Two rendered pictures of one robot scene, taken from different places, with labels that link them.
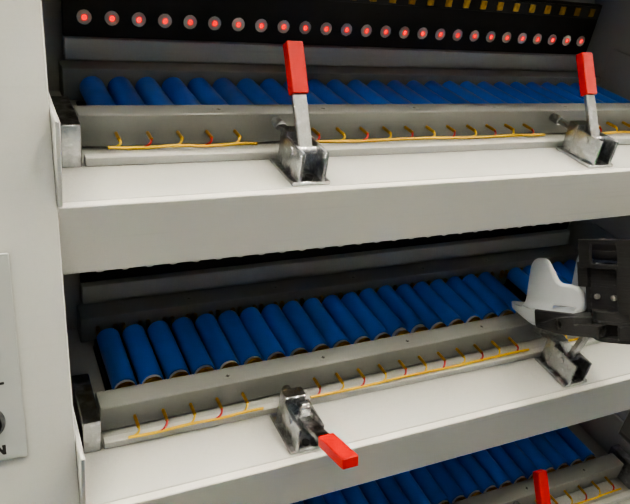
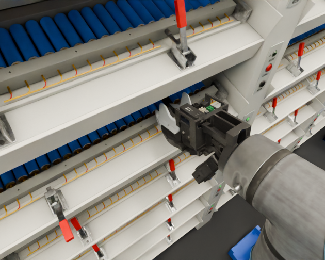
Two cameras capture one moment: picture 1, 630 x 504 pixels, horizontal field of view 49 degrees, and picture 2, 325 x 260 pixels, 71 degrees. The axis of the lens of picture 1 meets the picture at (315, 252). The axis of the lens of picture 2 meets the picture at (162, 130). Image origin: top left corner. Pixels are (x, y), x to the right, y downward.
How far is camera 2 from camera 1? 34 cm
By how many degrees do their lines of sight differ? 35
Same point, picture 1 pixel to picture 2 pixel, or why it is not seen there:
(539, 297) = (163, 118)
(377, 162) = (53, 103)
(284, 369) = (46, 178)
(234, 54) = not seen: outside the picture
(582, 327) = (176, 144)
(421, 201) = (82, 125)
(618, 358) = not seen: hidden behind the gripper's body
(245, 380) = (27, 190)
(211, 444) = (17, 221)
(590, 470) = not seen: hidden behind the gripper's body
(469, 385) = (135, 156)
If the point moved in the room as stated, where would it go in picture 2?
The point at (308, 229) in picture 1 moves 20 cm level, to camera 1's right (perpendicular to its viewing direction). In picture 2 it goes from (15, 161) to (176, 142)
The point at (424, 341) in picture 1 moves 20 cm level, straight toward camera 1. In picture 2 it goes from (114, 142) to (91, 255)
